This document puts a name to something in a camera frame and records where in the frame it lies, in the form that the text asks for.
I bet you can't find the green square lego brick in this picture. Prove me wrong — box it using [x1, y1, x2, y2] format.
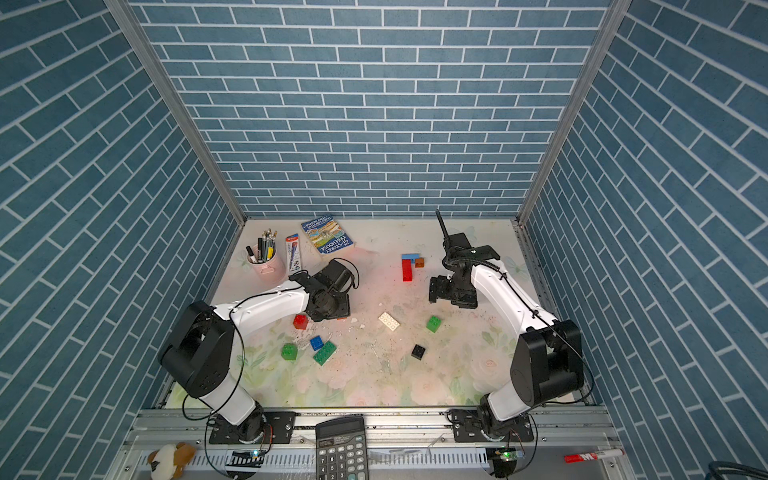
[281, 343, 298, 361]

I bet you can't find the blue small lego brick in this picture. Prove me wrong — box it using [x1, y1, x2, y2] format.
[310, 336, 324, 351]

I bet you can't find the aluminium corner post left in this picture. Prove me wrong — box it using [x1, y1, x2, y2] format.
[104, 0, 247, 227]

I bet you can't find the green long lego brick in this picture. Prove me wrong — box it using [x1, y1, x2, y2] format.
[313, 341, 337, 365]

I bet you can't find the HB pencil box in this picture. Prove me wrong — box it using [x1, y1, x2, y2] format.
[285, 233, 303, 275]

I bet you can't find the blue Treehouse paperback book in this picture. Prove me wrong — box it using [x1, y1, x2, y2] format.
[301, 215, 354, 255]

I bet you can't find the aluminium corner post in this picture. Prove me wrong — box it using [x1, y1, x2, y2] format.
[104, 0, 247, 227]
[517, 0, 631, 225]

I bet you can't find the red white marker pen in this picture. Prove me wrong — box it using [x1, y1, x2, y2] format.
[564, 448, 625, 464]

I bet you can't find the black calculator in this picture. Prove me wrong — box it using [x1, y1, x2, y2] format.
[315, 415, 370, 480]

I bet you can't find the black lego brick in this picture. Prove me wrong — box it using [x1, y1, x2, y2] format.
[411, 344, 426, 360]

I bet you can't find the plush toy dog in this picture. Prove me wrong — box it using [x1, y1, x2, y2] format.
[147, 442, 196, 480]

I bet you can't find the pink metal pencil bucket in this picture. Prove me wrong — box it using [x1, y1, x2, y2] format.
[246, 246, 287, 291]

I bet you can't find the black cable bottom right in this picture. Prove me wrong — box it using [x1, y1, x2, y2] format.
[706, 460, 768, 480]

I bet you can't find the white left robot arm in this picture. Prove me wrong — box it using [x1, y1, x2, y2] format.
[158, 259, 360, 443]

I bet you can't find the white flat lego plate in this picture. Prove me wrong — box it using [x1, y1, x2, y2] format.
[378, 312, 400, 331]

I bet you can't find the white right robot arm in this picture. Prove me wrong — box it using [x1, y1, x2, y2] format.
[428, 211, 585, 440]

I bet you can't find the aluminium corner post right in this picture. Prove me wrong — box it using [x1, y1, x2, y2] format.
[517, 0, 631, 225]

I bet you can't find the bundle of pencils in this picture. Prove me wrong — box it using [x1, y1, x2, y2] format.
[257, 229, 276, 263]

